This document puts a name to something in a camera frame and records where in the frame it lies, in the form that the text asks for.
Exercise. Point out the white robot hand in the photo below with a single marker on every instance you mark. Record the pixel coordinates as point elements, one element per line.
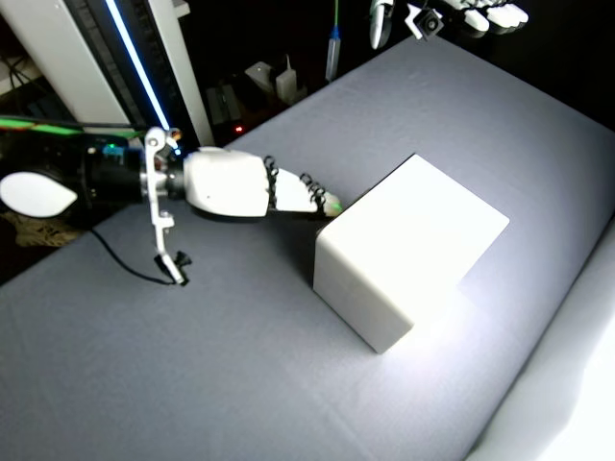
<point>226,185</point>
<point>495,16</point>

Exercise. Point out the white box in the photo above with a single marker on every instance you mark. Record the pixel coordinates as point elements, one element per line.
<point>408,240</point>

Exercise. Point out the black electronics box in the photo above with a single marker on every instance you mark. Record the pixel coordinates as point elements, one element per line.
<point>226,105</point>

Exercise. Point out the grey table cloth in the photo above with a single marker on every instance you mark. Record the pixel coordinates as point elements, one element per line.
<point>240,360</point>

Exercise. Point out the beige knitted cloth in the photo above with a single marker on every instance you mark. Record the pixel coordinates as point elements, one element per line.
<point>38,233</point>

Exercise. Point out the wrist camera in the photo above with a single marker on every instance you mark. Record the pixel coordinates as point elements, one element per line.
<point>174,268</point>
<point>426,23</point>

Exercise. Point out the white post with light strip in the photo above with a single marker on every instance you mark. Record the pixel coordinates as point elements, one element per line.
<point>57,57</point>

